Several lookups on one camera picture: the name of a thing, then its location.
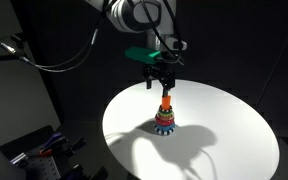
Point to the purple clamp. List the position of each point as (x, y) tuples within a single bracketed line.
[(53, 137)]

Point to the black perforated breadboard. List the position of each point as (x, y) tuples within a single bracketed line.
[(40, 168)]

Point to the white wall panel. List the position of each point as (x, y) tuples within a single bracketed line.
[(14, 100)]

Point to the black horizontal stand bar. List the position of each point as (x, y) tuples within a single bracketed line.
[(0, 58)]

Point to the orange rod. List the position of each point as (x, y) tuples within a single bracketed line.
[(166, 101)]

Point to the silver metal block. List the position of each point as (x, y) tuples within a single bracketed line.
[(18, 159)]

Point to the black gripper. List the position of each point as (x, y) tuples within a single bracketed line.
[(159, 71)]

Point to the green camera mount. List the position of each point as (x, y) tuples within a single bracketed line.
[(140, 54)]

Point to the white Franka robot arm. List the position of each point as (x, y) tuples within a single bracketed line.
[(124, 16)]

